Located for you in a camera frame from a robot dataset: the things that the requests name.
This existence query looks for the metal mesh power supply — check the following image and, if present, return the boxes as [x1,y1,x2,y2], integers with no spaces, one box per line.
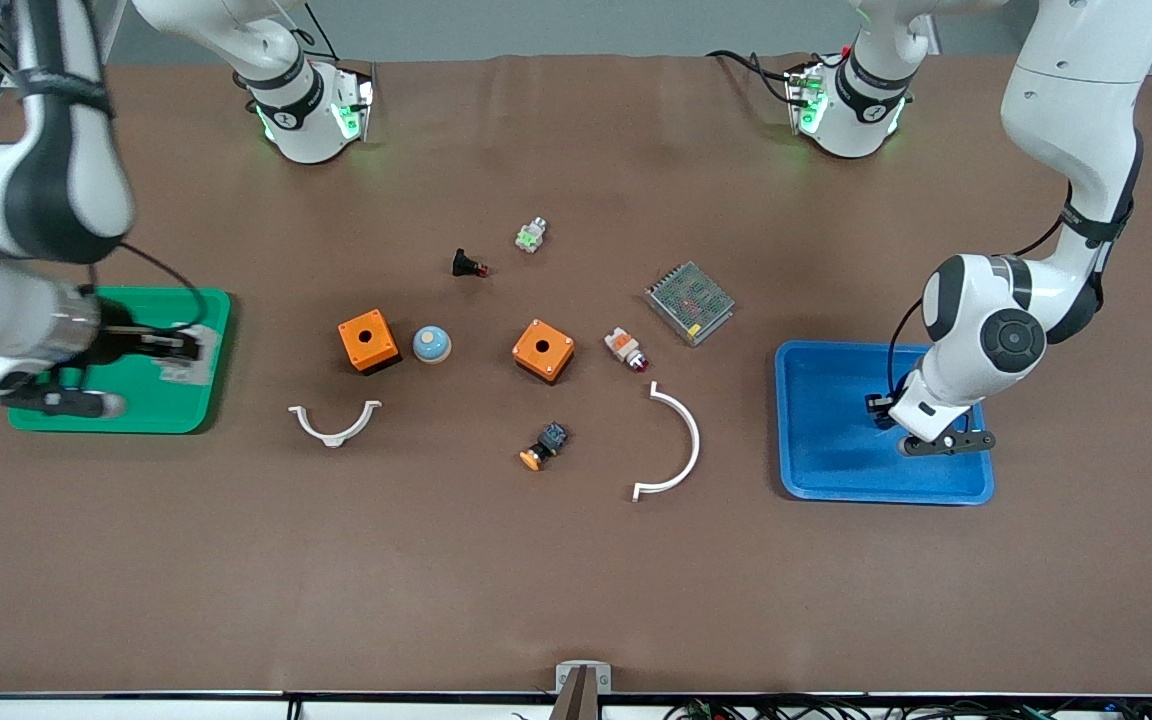
[644,261,736,347]

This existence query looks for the black arm base cables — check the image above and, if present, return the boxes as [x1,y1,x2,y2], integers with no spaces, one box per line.
[706,48,802,106]

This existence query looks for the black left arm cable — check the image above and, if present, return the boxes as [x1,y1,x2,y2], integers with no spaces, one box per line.
[884,215,1069,399]

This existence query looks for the large white curved bracket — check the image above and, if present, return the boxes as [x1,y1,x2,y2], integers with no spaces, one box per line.
[632,381,702,503]

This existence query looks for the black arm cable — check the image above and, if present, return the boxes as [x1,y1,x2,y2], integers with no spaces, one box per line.
[884,215,1069,399]
[86,240,208,331]

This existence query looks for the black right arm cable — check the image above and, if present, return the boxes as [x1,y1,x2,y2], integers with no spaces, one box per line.
[86,240,208,331]

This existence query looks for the grey table edge clamp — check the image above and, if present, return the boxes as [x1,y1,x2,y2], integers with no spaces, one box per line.
[555,661,613,720]

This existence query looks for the small white curved bracket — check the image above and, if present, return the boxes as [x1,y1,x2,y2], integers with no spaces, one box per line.
[288,400,383,449]

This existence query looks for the red indicator light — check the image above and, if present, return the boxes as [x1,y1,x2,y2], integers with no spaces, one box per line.
[604,326,650,374]

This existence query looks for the grey white circuit breaker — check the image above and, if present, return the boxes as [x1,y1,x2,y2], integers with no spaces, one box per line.
[158,325,219,387]

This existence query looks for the green plastic tray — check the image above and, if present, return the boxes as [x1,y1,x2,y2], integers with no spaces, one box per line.
[6,287,233,435]

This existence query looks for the white table edge rail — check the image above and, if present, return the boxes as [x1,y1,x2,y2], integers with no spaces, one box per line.
[0,690,1152,720]

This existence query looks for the orange push button switch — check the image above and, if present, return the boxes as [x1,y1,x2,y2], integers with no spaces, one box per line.
[519,421,570,472]

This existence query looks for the blue plastic tray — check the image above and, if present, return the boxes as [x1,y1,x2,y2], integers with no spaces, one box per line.
[774,340,995,505]

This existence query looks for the orange button box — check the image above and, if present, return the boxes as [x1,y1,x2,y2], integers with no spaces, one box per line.
[512,319,577,385]
[338,309,403,376]

